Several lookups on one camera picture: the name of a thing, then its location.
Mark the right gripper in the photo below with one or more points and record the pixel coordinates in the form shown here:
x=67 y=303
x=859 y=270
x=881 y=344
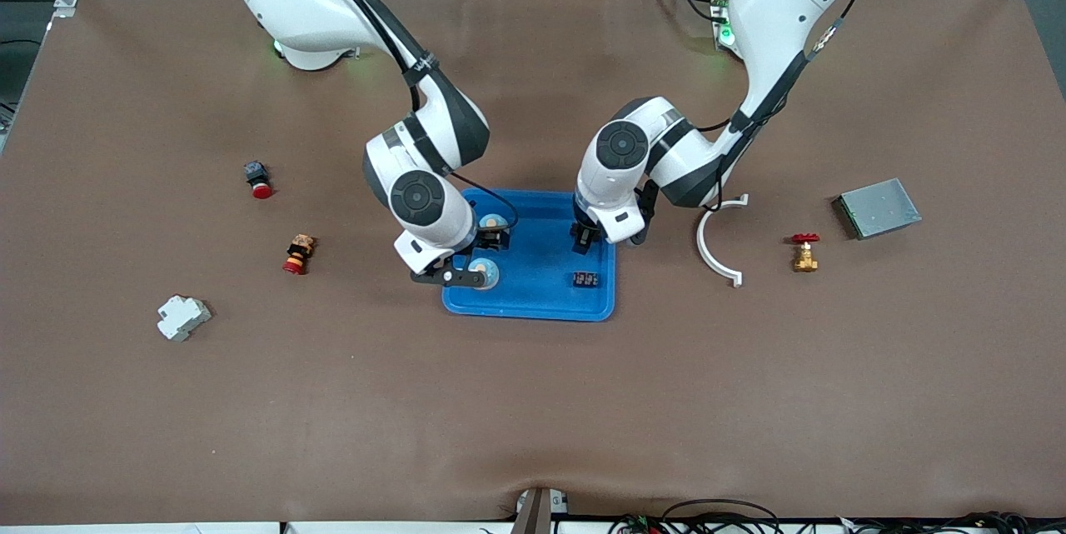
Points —
x=490 y=240

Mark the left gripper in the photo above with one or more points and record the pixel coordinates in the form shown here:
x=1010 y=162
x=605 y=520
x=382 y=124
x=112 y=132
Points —
x=582 y=237

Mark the light blue call bell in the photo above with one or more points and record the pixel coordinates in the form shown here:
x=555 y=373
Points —
x=488 y=272
x=493 y=222

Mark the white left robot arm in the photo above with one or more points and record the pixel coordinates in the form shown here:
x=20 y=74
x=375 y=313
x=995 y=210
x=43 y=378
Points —
x=774 y=1

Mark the blue plastic tray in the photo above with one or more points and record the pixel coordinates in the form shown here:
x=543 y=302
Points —
x=541 y=292

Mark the red button with yellow collar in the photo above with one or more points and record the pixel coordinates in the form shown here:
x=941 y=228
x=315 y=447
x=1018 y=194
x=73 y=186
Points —
x=298 y=254

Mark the red button with black body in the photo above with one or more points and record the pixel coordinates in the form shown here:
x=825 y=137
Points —
x=258 y=178

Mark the grey metal box module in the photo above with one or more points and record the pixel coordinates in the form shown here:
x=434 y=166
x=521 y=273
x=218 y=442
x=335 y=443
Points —
x=879 y=209

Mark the white circuit breaker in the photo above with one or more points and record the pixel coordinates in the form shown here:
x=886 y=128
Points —
x=183 y=317

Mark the metal table edge bracket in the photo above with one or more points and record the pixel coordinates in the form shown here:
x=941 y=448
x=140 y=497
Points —
x=537 y=511

